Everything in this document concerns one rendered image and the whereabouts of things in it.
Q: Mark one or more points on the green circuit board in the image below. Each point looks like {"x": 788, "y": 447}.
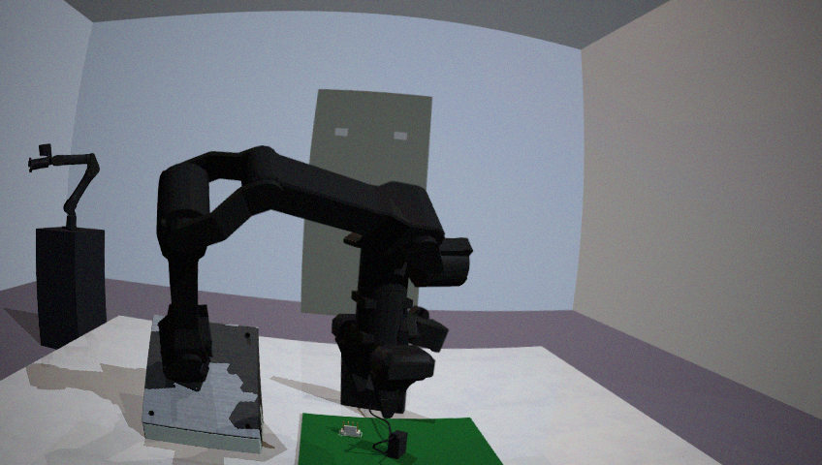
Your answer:
{"x": 335, "y": 440}

